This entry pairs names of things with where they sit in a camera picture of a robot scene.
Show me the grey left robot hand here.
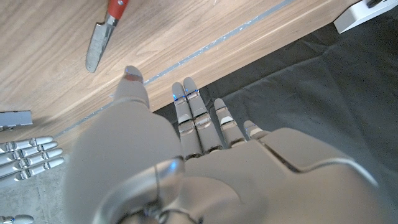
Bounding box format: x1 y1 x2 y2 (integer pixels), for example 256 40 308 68
63 65 398 224

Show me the small grey clip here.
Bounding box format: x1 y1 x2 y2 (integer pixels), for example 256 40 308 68
0 110 34 132

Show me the red handled kitchen knife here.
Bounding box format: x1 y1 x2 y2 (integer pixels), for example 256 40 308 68
85 0 130 74

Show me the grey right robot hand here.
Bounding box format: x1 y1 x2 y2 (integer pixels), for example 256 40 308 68
0 135 65 224

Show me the white power strip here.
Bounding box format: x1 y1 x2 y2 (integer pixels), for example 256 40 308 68
333 0 398 34

